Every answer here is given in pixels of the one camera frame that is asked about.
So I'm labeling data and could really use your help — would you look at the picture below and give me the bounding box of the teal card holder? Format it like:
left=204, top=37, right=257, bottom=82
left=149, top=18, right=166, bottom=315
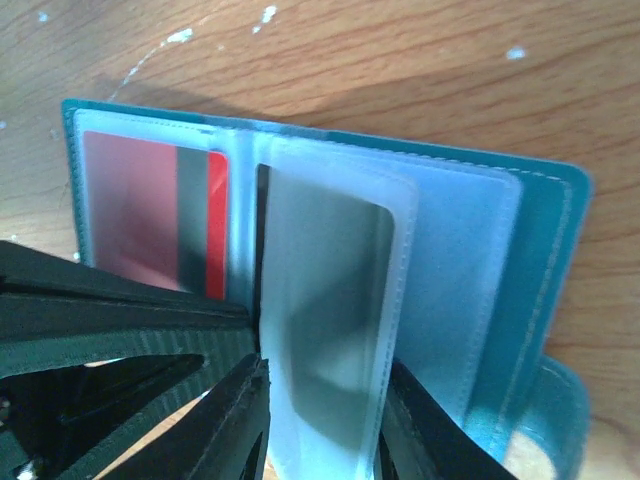
left=62, top=99, right=591, bottom=479

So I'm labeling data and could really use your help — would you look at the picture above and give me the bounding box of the red credit card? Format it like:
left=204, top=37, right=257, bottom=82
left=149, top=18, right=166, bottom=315
left=82, top=131, right=229, bottom=299

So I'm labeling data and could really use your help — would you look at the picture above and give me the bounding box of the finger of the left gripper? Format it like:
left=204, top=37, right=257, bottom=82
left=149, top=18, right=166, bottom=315
left=1, top=242, right=259, bottom=479

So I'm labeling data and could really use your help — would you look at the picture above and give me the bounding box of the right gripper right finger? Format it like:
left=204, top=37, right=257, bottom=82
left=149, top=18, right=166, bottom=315
left=377, top=360, right=514, bottom=480

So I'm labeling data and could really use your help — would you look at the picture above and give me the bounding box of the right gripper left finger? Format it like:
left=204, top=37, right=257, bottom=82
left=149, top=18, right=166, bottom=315
left=105, top=354, right=270, bottom=479

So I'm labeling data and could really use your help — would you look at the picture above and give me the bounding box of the black credit card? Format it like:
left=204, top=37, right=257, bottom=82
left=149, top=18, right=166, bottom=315
left=260, top=168, right=394, bottom=452

